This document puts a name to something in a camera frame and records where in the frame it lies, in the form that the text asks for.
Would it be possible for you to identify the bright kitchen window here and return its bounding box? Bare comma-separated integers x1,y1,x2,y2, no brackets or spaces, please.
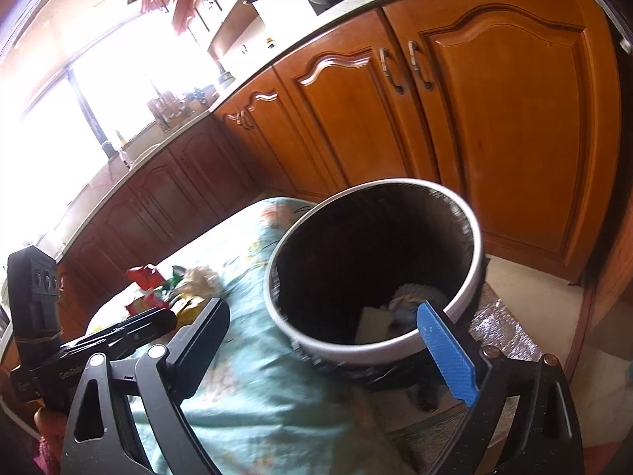
0,7,223,253

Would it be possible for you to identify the red and white packet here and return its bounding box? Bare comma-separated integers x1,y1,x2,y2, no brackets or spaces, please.
126,289,171,315

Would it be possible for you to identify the white paper piece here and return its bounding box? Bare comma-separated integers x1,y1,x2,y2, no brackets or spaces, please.
355,307,396,344

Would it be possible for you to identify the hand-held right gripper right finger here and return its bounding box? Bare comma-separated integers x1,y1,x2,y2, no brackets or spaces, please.
417,301,585,475

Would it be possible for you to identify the red snack packet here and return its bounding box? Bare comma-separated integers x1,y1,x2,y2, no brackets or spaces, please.
126,266,166,293

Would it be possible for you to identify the black bin liner bag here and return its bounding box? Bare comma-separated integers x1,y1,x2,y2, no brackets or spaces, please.
269,183,476,407

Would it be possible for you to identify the wooden kitchen cabinet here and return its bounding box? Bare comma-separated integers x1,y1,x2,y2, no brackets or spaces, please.
141,0,248,45
54,0,624,337

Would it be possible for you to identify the floral light blue blanket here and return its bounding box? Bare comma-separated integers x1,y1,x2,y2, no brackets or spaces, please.
86,197,411,475

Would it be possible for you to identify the wooden lower kitchen cabinet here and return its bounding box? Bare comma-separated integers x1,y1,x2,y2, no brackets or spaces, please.
54,0,624,337

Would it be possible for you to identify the beige tissue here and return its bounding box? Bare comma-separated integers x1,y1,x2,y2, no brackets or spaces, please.
183,266,223,298

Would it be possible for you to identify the yellow wrapper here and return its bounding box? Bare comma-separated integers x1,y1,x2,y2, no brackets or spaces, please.
173,294,211,327

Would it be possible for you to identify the white rimmed round trash bin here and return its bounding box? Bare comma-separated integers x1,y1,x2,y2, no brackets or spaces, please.
263,178,488,409

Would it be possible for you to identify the grey crumpled cloth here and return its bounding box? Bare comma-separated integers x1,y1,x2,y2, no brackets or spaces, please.
388,283,448,330

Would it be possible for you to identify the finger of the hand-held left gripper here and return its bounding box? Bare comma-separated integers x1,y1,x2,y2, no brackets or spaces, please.
59,307,178,363

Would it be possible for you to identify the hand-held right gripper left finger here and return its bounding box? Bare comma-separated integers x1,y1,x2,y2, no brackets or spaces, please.
59,297,231,475

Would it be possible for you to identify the wooden knife block rack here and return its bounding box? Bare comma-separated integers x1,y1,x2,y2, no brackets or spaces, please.
147,91,191,127

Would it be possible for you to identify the wooden upper kitchen cabinet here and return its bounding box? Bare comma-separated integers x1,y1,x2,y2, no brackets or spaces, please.
141,0,248,45

